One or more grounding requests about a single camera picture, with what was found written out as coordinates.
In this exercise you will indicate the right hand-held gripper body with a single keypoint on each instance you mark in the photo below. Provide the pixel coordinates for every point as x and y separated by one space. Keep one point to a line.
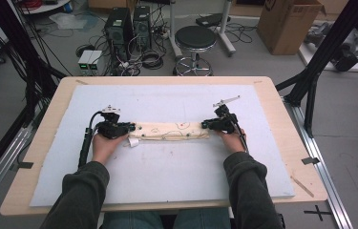
222 124

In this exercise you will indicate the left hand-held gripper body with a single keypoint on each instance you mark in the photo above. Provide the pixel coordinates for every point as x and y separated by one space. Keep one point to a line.
113 129

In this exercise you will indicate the cream cloth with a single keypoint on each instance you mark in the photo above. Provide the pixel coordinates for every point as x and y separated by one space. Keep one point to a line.
170 131

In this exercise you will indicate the person's right hand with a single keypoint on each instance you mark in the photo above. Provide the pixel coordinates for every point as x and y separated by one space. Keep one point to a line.
234 143

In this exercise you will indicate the person's left hand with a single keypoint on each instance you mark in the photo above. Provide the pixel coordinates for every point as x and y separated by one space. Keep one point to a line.
103 149

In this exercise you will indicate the white foam board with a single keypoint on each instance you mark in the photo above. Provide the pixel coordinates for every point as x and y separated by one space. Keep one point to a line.
173 175

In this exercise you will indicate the white power supply box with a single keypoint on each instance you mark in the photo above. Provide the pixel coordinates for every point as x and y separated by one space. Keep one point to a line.
95 62
83 62

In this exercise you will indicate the black round stool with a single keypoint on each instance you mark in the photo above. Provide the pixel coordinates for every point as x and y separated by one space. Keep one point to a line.
195 37

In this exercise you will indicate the person's left leg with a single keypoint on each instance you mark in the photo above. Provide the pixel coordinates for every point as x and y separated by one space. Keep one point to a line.
135 221

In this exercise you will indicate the person's leg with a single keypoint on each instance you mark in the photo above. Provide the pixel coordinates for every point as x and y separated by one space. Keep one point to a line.
202 219
135 221

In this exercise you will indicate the white metal stand leg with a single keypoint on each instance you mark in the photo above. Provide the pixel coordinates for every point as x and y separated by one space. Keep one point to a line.
173 28
226 31

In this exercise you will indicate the person's right leg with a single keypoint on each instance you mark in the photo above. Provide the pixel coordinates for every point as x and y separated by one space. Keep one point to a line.
202 219

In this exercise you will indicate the large black computer tower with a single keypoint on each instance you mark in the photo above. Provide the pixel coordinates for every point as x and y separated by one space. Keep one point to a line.
117 31

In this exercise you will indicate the black tape piece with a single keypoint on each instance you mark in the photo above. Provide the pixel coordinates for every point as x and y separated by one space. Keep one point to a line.
310 160
25 165

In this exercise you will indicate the slim black computer tower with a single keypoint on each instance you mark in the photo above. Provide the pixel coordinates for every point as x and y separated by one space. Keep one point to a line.
142 27

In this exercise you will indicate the thin wooden stick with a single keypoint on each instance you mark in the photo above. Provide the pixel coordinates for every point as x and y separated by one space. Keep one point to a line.
302 186

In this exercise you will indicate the black flat device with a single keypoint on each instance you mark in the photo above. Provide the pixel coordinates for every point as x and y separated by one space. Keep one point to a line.
211 19

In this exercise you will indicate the clear plastic sheet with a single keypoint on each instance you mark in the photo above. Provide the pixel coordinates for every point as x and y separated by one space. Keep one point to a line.
70 21

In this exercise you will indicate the brown cardboard box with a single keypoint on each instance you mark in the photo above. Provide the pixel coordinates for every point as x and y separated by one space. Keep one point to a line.
288 28

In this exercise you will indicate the white round table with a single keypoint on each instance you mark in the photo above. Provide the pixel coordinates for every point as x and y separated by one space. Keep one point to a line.
47 7

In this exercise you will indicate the black metal frame stand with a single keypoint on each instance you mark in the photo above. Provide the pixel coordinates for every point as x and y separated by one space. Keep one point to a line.
323 54

